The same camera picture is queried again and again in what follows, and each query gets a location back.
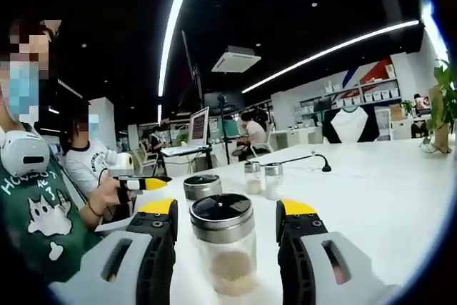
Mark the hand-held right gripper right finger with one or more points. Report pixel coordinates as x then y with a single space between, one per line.
296 269

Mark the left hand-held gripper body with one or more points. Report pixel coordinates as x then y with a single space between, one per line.
119 164

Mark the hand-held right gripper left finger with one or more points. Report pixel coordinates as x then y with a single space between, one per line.
153 269

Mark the tall seasoning bottle white grains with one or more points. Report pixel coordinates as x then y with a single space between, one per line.
202 189

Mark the tall seasoning bottle brown grains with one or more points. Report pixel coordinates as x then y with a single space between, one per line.
225 244

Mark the small seasoning bottle white powder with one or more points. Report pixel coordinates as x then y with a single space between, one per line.
273 183

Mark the small seasoning bottle cream powder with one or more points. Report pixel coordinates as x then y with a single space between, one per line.
252 180

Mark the person's left hand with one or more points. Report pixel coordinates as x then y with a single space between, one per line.
105 192

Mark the laptop stand desk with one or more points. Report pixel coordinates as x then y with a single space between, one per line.
185 158

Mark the small green plant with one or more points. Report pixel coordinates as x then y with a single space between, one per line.
407 105
183 138

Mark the white ceiling light strip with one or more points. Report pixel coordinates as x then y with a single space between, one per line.
159 112
328 53
175 23

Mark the white laptop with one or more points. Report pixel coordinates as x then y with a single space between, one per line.
199 126

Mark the black tripod pole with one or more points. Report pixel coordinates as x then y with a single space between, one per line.
224 130

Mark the white neck-worn device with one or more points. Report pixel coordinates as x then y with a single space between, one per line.
25 155

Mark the teal partition panel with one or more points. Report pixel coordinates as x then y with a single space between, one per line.
231 128

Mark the person's green printed shirt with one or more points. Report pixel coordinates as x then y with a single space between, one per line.
21 219

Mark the white mesh office chair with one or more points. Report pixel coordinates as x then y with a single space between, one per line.
267 140

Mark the ceiling air conditioner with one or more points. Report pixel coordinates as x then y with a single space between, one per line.
235 58

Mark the black and white shirt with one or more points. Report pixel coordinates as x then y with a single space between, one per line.
351 123

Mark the cardboard box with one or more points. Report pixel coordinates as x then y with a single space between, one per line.
396 112

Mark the brown paper bag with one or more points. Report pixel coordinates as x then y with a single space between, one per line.
439 119

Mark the green leafy plant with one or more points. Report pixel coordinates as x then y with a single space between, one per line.
446 98

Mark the large bright window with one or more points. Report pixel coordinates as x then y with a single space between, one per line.
433 15

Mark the wall shelf with white boxes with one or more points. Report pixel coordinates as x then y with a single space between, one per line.
364 92

